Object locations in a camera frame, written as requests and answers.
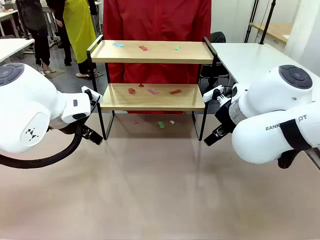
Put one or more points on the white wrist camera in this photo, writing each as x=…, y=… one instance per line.
x=212, y=93
x=95, y=95

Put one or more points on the long green paper scrap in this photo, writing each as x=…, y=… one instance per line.
x=161, y=124

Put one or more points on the crimson paper scrap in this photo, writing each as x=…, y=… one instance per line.
x=143, y=48

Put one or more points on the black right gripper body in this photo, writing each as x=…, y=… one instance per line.
x=226, y=115

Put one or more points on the black tripod stand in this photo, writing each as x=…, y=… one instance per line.
x=251, y=22

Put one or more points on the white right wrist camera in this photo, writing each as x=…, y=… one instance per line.
x=212, y=93

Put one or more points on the small green paper scrap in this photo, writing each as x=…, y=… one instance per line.
x=177, y=48

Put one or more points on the large white rounded table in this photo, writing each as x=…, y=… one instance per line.
x=250, y=57

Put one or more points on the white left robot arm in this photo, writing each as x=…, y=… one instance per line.
x=25, y=100

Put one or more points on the person in black clothes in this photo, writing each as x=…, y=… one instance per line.
x=37, y=15

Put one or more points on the person in red jacket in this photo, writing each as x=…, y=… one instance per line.
x=155, y=20

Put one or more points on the grey floor mat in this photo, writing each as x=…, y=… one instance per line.
x=55, y=74

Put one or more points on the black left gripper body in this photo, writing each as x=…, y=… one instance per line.
x=71, y=127

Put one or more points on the person in yellow apron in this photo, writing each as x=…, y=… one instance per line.
x=80, y=30

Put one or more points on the blue paper scrap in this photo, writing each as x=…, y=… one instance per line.
x=118, y=44

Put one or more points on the black chair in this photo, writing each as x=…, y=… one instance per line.
x=218, y=37

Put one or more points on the folded red paper scrap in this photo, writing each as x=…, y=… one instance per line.
x=131, y=91

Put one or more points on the two-tier wood metal shelf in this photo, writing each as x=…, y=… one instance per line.
x=150, y=51

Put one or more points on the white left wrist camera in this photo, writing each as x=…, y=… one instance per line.
x=95, y=95

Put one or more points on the white workbench table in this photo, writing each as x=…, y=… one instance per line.
x=7, y=15

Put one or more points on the small white table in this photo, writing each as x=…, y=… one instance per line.
x=12, y=47

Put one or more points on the purple paper scrap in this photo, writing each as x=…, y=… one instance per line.
x=152, y=91

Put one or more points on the black stand pole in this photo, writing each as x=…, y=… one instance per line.
x=268, y=22

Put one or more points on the orange-red paper strip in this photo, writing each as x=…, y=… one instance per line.
x=175, y=91

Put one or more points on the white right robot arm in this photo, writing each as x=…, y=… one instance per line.
x=262, y=100

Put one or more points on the light wooden bench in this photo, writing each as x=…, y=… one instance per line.
x=275, y=31

